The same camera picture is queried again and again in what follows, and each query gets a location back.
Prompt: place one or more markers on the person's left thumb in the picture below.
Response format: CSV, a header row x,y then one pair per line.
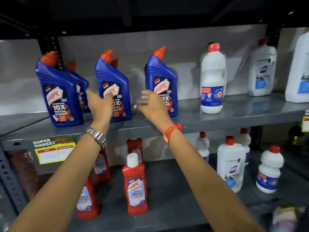
x,y
109,97

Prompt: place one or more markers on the pale plastic packet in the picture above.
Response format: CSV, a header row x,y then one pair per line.
x,y
284,217

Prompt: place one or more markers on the silver metal wristwatch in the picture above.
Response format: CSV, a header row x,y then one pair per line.
x,y
96,136

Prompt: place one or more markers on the person's left hand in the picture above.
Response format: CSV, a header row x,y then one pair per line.
x,y
100,108

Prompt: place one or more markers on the grey metal shelf rack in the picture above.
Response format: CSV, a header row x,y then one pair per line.
x,y
241,111

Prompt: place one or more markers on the round white red-capped bottle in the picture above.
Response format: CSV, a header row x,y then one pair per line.
x,y
269,169

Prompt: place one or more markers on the dark green bottle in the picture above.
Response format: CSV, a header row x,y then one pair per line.
x,y
296,136

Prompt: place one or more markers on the red cleaner bottle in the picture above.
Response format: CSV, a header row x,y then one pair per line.
x,y
101,166
134,146
88,200

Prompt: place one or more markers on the red bottle white cap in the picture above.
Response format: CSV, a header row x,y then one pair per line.
x,y
135,186

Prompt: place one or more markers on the yellow price tag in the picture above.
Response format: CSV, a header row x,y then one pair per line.
x,y
305,122

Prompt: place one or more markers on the person's right forearm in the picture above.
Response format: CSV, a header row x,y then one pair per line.
x,y
207,186

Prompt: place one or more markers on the person's right hand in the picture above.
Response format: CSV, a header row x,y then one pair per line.
x,y
154,108

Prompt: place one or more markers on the white bottle blue label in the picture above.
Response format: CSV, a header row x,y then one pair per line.
x,y
213,77

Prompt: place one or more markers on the green yellow shelf label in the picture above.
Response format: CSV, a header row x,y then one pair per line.
x,y
53,149

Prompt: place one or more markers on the small white red-capped bottle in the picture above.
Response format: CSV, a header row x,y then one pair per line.
x,y
202,146
244,140

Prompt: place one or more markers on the person's right thumb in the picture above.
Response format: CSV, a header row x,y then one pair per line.
x,y
139,107

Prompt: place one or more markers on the person's left forearm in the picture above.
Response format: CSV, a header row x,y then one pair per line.
x,y
62,186

